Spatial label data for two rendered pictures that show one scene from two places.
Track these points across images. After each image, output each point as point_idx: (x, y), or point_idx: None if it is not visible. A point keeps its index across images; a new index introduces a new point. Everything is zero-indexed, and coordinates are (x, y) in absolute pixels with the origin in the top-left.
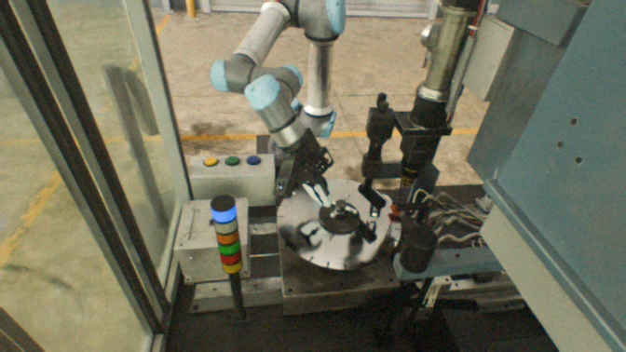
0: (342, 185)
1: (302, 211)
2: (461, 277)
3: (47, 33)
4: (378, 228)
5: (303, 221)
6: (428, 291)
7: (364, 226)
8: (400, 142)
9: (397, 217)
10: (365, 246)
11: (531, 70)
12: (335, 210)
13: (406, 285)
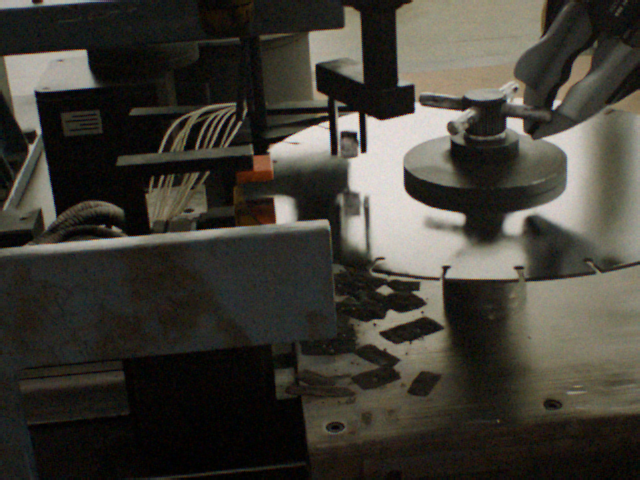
0: (473, 252)
1: (637, 172)
2: (79, 237)
3: None
4: (337, 158)
5: (621, 155)
6: (246, 105)
7: (387, 158)
8: None
9: (251, 183)
10: (394, 129)
11: None
12: (503, 87)
13: (289, 132)
